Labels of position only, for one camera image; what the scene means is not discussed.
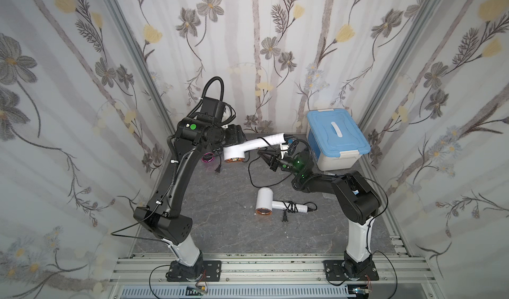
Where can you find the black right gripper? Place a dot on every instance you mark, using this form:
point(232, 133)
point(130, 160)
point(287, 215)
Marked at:
point(280, 162)

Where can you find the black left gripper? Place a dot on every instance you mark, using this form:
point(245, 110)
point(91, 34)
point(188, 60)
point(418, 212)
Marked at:
point(237, 134)

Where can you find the white hair dryer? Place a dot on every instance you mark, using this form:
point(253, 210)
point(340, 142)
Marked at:
point(236, 153)
point(266, 204)

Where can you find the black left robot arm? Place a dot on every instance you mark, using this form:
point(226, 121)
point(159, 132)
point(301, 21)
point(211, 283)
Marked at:
point(162, 215)

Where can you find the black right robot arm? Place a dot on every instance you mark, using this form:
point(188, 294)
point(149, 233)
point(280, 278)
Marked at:
point(358, 201)

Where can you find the dark grey pink hair dryer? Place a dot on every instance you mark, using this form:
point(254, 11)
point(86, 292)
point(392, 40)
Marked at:
point(210, 157)

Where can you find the blue lid storage box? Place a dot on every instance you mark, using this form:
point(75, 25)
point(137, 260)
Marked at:
point(335, 139)

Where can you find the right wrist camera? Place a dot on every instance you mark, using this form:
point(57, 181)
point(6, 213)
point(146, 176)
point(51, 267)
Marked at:
point(287, 149)

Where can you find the aluminium mounting rail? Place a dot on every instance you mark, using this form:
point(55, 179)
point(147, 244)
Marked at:
point(273, 276)

